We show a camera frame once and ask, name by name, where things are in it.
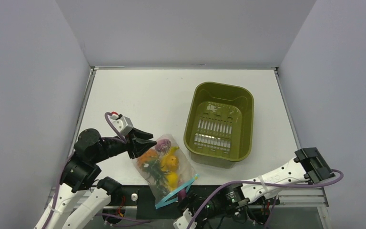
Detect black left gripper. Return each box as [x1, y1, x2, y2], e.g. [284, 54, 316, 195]
[93, 126, 157, 162]

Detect small purple toy food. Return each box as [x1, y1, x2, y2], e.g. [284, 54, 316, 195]
[177, 179, 187, 202]

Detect orange toy pineapple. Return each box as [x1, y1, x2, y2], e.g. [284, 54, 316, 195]
[136, 148, 169, 195]

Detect purple red onion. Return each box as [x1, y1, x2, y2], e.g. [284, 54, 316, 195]
[155, 138, 172, 154]

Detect clear zip top bag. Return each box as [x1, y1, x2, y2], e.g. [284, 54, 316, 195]
[135, 134, 200, 209]

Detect yellow toy banana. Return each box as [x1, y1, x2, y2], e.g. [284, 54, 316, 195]
[160, 146, 180, 172]

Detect olive green plastic basket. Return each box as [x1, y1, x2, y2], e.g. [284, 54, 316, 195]
[183, 82, 254, 168]

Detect yellow toy pear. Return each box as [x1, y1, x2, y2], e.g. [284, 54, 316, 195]
[165, 172, 179, 191]

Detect small orange toy fruit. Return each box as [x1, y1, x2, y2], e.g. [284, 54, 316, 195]
[165, 155, 180, 171]

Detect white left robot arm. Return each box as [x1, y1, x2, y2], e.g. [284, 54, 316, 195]
[35, 128, 157, 229]

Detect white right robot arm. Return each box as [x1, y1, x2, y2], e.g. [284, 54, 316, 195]
[177, 147, 336, 226]

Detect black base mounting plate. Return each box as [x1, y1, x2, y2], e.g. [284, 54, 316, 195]
[102, 184, 280, 224]

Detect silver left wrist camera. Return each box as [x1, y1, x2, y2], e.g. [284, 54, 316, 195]
[109, 112, 134, 136]

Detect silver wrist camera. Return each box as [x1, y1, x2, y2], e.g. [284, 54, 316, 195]
[109, 112, 134, 136]
[173, 208, 197, 229]

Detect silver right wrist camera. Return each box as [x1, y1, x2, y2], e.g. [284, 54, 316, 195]
[173, 208, 197, 229]

